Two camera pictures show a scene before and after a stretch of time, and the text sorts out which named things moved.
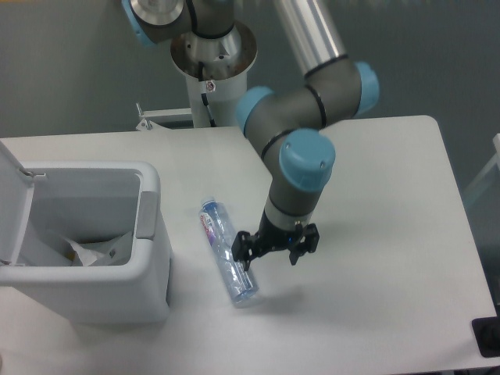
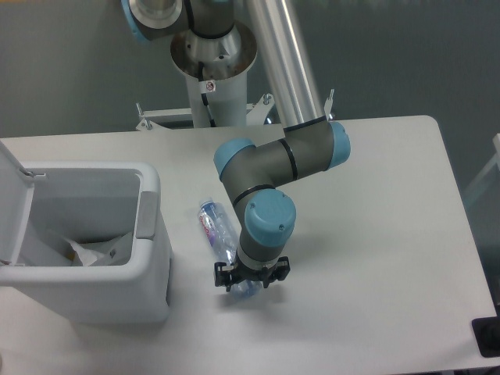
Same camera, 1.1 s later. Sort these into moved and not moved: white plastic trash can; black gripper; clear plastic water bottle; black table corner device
Moved: black gripper
Not moved: clear plastic water bottle; white plastic trash can; black table corner device
